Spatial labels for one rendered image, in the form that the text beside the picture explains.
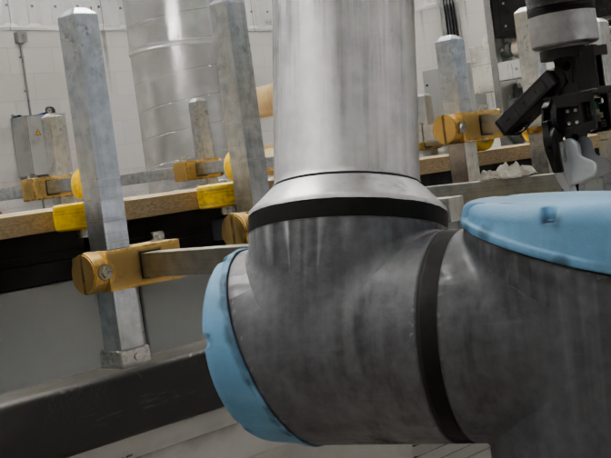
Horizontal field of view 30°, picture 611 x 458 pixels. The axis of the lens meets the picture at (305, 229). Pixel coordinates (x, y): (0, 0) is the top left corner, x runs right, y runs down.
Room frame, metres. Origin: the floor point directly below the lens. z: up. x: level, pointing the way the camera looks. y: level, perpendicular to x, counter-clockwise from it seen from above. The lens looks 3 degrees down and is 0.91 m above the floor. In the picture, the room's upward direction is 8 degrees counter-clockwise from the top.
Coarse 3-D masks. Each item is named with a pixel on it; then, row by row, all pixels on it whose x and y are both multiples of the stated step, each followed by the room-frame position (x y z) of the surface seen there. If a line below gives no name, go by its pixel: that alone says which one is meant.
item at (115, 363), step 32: (128, 352) 1.38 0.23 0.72; (160, 352) 1.47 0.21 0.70; (192, 352) 1.43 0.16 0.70; (64, 384) 1.31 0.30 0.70; (96, 384) 1.32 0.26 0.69; (128, 384) 1.35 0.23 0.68; (160, 384) 1.38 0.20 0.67; (192, 384) 1.42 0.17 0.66; (0, 416) 1.22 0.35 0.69; (32, 416) 1.25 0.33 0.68; (64, 416) 1.28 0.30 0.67; (96, 416) 1.31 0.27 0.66; (128, 416) 1.34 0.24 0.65; (160, 416) 1.38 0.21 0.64; (192, 416) 1.42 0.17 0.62; (0, 448) 1.22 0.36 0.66; (32, 448) 1.25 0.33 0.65; (64, 448) 1.28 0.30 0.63
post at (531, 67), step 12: (516, 12) 2.11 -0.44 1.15; (516, 24) 2.11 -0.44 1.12; (516, 36) 2.11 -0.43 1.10; (528, 36) 2.10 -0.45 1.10; (528, 48) 2.10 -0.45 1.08; (528, 60) 2.10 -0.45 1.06; (528, 72) 2.10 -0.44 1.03; (540, 72) 2.10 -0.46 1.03; (528, 84) 2.10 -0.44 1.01; (540, 144) 2.10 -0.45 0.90; (540, 156) 2.10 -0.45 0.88; (540, 168) 2.10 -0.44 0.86
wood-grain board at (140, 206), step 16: (512, 144) 3.62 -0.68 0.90; (528, 144) 2.34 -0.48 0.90; (432, 160) 2.10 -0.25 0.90; (448, 160) 2.14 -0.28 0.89; (480, 160) 2.21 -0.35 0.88; (496, 160) 2.25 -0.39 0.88; (512, 160) 2.29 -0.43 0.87; (176, 192) 1.99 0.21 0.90; (192, 192) 1.68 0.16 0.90; (48, 208) 2.19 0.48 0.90; (128, 208) 1.60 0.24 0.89; (144, 208) 1.62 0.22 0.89; (160, 208) 1.64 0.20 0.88; (176, 208) 1.66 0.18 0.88; (192, 208) 1.68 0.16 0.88; (0, 224) 1.45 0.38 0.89; (16, 224) 1.47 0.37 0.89; (32, 224) 1.49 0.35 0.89; (48, 224) 1.50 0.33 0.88
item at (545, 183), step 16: (528, 176) 1.59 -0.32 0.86; (544, 176) 1.57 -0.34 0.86; (432, 192) 1.71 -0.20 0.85; (448, 192) 1.69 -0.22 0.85; (464, 192) 1.67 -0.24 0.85; (480, 192) 1.65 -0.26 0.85; (496, 192) 1.63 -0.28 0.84; (512, 192) 1.61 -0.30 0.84; (528, 192) 1.59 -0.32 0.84; (544, 192) 1.57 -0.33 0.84
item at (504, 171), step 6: (516, 162) 1.60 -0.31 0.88; (498, 168) 1.64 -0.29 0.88; (504, 168) 1.63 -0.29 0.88; (510, 168) 1.60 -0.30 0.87; (516, 168) 1.60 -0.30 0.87; (522, 168) 1.63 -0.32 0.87; (528, 168) 1.62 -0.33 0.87; (480, 174) 1.65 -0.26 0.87; (486, 174) 1.62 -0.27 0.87; (492, 174) 1.61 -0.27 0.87; (498, 174) 1.61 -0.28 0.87; (504, 174) 1.60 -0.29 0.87; (510, 174) 1.60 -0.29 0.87; (516, 174) 1.59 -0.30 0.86; (522, 174) 1.59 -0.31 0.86; (528, 174) 1.59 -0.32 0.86
